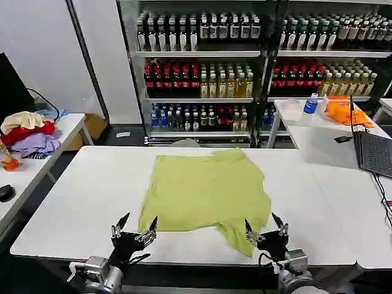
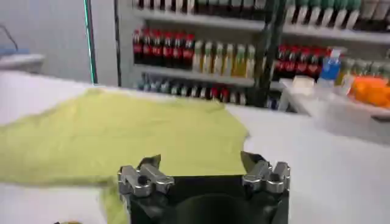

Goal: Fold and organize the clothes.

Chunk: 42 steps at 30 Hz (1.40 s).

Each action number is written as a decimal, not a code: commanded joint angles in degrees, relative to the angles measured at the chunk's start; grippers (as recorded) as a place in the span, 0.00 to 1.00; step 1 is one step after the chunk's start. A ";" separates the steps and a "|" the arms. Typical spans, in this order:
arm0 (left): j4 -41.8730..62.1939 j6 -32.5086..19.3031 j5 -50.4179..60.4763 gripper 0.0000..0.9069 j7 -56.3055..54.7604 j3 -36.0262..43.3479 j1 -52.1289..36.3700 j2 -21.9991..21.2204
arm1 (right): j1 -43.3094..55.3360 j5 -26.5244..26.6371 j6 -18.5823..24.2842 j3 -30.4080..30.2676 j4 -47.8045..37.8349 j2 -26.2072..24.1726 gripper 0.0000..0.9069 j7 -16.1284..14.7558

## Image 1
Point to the purple cloth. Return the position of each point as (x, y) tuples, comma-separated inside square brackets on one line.
[(36, 142)]

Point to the orange cloth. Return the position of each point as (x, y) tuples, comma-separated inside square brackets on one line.
[(346, 111)]

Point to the black laptop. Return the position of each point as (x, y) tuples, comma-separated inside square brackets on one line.
[(375, 150)]

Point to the white side table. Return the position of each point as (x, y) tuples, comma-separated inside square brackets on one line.
[(33, 174)]

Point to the cream cloth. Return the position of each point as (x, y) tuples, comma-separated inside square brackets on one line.
[(21, 121)]

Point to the blue striped cloth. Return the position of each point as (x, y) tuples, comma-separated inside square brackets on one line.
[(38, 155)]

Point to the small black device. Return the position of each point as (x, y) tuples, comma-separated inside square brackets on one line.
[(342, 139)]

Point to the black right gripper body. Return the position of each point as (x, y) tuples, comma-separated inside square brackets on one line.
[(274, 243)]

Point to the black monitor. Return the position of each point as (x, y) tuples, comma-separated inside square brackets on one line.
[(12, 92)]

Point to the blue-capped water bottle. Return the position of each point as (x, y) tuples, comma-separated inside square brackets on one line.
[(310, 107)]

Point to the black computer mouse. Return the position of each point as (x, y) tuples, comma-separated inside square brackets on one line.
[(6, 193)]

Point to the green t-shirt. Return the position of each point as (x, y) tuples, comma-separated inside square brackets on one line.
[(202, 190)]

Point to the orange toy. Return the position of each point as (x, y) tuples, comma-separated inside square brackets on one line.
[(10, 163)]

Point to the grey chair back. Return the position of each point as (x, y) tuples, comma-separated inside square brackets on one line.
[(185, 143)]

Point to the light blue cloth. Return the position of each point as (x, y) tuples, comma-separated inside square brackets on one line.
[(56, 113)]

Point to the red cloth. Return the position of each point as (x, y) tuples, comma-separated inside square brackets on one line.
[(27, 133)]

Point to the metal shelf with bottles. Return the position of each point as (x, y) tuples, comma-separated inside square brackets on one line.
[(199, 61), (330, 46)]

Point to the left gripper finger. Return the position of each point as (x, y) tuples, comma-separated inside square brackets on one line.
[(150, 232), (118, 228)]

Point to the cardboard box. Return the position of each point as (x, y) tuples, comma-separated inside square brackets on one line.
[(92, 128)]

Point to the black slanted frame post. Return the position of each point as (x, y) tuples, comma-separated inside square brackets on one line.
[(88, 61)]

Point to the white desk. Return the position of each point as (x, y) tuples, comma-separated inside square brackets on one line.
[(318, 131)]

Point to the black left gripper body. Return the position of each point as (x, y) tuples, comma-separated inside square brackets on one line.
[(125, 245)]

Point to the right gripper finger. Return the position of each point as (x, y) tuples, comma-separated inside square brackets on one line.
[(252, 234), (282, 228)]

